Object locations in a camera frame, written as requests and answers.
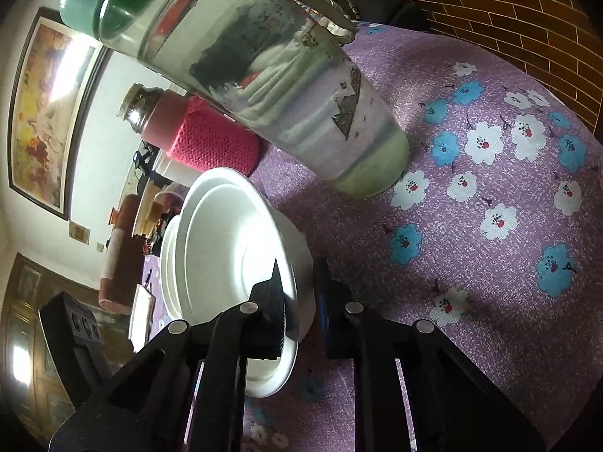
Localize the small white foam bowl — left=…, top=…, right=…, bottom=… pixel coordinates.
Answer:
left=173, top=167, right=316, bottom=398

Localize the brown armchair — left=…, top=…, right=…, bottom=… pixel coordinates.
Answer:
left=98, top=194, right=143, bottom=315

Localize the dark wooden wardrobe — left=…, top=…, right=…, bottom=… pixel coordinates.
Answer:
left=0, top=252, right=115, bottom=448

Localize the purple floral tablecloth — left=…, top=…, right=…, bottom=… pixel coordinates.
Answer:
left=251, top=24, right=602, bottom=451

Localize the white plastic jar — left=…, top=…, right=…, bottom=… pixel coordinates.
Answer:
left=152, top=150, right=200, bottom=188

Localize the pink knit-sleeved bottle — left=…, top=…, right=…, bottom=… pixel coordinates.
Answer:
left=119, top=84, right=261, bottom=176

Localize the glass jar green lid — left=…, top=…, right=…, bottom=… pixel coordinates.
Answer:
left=59, top=0, right=410, bottom=198

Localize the framed wall painting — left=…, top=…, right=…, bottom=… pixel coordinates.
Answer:
left=7, top=7, right=110, bottom=220

